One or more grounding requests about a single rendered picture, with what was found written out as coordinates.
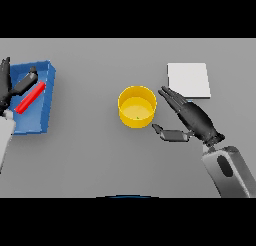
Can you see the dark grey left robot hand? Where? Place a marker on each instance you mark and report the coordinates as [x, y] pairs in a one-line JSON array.
[[4, 81]]

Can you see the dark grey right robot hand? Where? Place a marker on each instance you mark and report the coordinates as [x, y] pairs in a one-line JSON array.
[[195, 118]]

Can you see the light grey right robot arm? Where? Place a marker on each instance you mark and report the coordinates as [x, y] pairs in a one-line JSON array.
[[230, 171]]

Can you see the yellow bowl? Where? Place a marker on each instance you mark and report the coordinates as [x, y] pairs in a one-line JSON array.
[[137, 106]]

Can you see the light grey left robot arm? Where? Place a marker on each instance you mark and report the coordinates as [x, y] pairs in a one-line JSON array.
[[4, 133]]

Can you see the red beaker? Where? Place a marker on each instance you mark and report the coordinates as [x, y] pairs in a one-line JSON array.
[[30, 97]]

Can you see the blue tray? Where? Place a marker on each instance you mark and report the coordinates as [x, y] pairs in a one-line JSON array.
[[31, 96]]

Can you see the pale square scale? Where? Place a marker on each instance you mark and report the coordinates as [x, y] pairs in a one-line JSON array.
[[188, 80]]

